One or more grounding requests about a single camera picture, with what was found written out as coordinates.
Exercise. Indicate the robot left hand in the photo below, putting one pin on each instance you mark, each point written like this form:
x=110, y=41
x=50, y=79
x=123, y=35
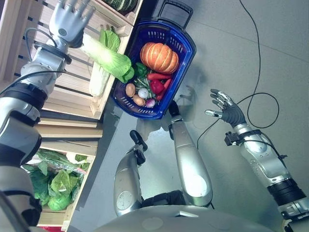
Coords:
x=65, y=23

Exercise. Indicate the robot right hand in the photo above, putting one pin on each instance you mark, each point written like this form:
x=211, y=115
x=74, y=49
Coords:
x=231, y=111

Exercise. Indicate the long napa cabbage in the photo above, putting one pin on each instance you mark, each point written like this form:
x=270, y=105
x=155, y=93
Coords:
x=106, y=56

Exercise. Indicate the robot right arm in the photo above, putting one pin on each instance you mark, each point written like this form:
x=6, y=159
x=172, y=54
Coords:
x=265, y=157

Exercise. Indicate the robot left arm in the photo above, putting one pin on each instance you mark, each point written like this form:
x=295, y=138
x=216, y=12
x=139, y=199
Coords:
x=19, y=140

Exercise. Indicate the blue plastic shopping basket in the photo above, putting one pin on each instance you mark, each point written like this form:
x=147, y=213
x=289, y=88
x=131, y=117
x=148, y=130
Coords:
x=178, y=72

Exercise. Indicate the green cabbage leaves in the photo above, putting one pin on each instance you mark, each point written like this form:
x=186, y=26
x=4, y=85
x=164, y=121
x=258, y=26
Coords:
x=109, y=39

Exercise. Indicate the small wooden crate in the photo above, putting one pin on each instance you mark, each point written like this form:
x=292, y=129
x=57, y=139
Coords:
x=113, y=17

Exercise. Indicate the large wooden slatted crate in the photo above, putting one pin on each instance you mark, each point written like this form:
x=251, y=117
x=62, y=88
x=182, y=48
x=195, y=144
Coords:
x=72, y=79

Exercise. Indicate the dark green striped pumpkin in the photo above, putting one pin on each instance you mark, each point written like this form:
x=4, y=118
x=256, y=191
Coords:
x=123, y=4

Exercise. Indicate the white napa cabbage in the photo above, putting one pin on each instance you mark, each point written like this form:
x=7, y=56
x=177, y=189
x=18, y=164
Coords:
x=97, y=79

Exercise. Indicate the robot right leg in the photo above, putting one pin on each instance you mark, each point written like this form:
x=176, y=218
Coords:
x=190, y=164

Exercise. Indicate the robot leg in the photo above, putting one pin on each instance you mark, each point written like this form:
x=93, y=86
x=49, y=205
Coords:
x=126, y=183
x=190, y=164

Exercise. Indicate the red bell pepper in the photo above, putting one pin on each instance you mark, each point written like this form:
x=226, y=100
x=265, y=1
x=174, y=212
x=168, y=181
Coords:
x=157, y=86

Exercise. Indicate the long red chili pepper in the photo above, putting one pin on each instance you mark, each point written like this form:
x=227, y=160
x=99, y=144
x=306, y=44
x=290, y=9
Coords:
x=158, y=76

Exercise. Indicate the purple onion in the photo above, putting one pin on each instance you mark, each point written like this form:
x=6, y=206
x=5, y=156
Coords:
x=150, y=103

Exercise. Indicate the green bell pepper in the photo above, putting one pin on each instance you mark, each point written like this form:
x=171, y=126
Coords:
x=140, y=69

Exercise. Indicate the orange pumpkin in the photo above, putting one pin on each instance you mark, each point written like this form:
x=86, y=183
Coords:
x=159, y=57

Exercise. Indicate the white onion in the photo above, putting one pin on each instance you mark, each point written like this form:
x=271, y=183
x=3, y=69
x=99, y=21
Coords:
x=142, y=93

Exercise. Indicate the brown potato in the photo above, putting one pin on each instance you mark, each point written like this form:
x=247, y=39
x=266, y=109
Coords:
x=139, y=100
x=130, y=90

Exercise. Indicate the bunch of green beans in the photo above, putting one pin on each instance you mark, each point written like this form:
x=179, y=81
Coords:
x=142, y=81

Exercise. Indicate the wooden shelf boards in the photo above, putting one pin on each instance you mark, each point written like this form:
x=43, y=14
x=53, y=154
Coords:
x=70, y=133

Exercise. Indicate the robot silver torso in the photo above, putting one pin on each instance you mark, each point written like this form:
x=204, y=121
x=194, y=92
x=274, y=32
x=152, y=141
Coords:
x=183, y=221

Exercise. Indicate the robot left leg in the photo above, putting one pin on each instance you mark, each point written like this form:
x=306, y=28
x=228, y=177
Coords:
x=126, y=183

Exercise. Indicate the bundle of leafy greens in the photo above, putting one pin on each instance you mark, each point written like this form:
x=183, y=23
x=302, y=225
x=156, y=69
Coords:
x=54, y=157

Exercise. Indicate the light green lettuce head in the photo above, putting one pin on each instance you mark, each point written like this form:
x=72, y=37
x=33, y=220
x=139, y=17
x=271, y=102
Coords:
x=61, y=181

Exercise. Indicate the dark green leafy vegetable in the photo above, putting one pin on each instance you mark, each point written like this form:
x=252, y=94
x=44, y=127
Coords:
x=38, y=180

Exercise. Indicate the round green cabbage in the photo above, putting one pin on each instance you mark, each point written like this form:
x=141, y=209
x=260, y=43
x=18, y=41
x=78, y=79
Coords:
x=59, y=202

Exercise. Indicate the wooden crate with greens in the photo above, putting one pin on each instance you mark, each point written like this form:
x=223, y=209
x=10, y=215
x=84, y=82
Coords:
x=77, y=207

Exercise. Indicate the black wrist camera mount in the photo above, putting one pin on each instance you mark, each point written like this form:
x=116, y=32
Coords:
x=231, y=138

